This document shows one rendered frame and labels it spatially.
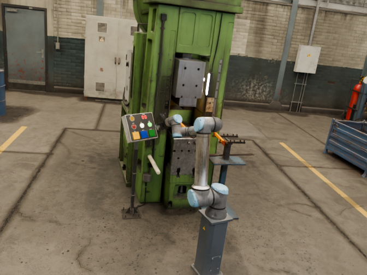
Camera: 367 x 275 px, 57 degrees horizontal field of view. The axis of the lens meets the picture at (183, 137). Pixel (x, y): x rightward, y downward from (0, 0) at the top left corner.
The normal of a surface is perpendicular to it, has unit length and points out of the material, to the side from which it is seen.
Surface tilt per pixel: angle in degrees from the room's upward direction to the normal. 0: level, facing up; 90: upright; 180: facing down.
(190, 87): 90
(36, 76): 90
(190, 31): 90
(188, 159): 90
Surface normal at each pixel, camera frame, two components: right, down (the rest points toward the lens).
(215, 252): 0.46, 0.33
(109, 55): 0.11, 0.32
